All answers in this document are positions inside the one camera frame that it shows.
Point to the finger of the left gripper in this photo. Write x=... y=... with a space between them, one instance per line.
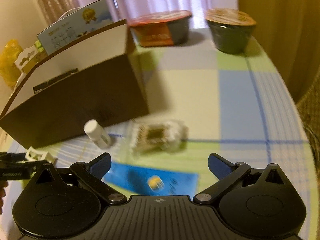
x=19 y=161

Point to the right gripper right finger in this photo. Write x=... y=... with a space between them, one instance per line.
x=228 y=174

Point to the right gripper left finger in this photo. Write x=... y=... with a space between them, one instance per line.
x=90 y=174

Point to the cream white plastic clip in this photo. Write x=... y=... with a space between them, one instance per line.
x=38 y=155

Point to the blue cream tube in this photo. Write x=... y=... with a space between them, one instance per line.
x=150 y=181

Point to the small white pill bottle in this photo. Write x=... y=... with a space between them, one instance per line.
x=96 y=133

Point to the black Flyco shaver box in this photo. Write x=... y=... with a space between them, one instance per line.
x=45 y=84

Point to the cotton swabs plastic bag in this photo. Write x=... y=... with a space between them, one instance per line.
x=164 y=136

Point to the checkered tablecloth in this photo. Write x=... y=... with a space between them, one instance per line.
x=234 y=105

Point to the yellow plastic bag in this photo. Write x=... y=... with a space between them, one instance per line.
x=9 y=71

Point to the brown cardboard storage box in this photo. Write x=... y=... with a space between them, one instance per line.
x=108 y=87

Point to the cardboard boxes stack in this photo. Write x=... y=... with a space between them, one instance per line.
x=28 y=58

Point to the wicker chair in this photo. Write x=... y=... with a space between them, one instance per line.
x=308 y=109

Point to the orange lid instant noodle bowl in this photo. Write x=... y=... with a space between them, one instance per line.
x=231 y=29

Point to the blue milk carton box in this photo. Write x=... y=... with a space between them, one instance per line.
x=75 y=25

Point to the red lid instant noodle bowl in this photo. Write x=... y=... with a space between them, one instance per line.
x=167 y=28

